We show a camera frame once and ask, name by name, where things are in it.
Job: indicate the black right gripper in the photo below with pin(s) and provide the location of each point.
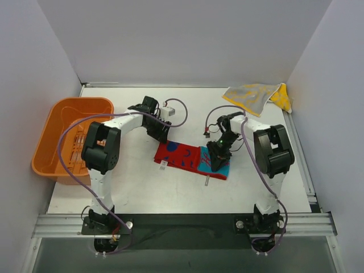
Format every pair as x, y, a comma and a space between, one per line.
216, 151

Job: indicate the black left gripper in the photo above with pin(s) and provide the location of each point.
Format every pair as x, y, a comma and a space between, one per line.
158, 132

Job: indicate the red blue patterned towel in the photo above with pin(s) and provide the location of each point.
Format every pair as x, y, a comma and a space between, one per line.
189, 158

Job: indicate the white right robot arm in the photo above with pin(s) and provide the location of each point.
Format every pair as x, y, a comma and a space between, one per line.
271, 153

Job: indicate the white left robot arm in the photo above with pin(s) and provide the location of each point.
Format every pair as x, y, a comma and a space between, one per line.
102, 146

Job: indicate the grey yellow towel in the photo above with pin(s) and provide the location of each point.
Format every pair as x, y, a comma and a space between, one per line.
253, 97

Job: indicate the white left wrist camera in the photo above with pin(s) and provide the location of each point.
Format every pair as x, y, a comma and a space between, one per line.
166, 112

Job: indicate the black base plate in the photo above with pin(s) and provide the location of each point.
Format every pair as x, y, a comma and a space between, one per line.
226, 231

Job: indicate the aluminium front rail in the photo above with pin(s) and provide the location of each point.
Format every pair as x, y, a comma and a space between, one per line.
75, 225

